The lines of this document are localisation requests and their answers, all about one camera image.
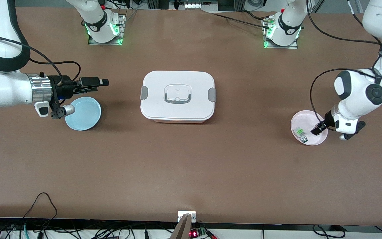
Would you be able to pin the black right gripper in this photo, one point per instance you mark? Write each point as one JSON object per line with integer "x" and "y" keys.
{"x": 63, "y": 90}

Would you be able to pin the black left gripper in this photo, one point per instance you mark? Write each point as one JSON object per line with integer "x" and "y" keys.
{"x": 327, "y": 119}

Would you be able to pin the orange black push-button switch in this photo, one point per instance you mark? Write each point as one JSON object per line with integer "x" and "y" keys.
{"x": 314, "y": 132}

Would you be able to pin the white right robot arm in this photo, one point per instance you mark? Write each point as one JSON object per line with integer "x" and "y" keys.
{"x": 2, "y": 89}

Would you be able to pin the pink round plate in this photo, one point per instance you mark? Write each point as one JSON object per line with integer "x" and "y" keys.
{"x": 303, "y": 118}

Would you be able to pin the light blue round plate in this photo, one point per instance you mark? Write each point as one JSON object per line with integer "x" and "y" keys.
{"x": 85, "y": 116}

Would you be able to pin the white lidded lunch box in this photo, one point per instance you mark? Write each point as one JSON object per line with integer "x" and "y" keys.
{"x": 177, "y": 109}

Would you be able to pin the white connector strip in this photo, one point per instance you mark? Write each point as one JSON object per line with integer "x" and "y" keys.
{"x": 192, "y": 5}

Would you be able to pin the red lit circuit board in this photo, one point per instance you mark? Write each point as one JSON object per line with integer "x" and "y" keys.
{"x": 194, "y": 233}

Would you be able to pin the grey metal bar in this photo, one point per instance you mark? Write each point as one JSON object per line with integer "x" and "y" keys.
{"x": 182, "y": 229}

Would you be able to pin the green clear switch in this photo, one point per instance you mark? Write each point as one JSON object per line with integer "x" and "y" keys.
{"x": 299, "y": 132}

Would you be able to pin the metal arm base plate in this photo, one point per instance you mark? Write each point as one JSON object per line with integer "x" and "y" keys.
{"x": 123, "y": 20}
{"x": 290, "y": 47}

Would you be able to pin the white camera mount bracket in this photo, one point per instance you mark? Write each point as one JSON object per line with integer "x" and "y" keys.
{"x": 181, "y": 215}

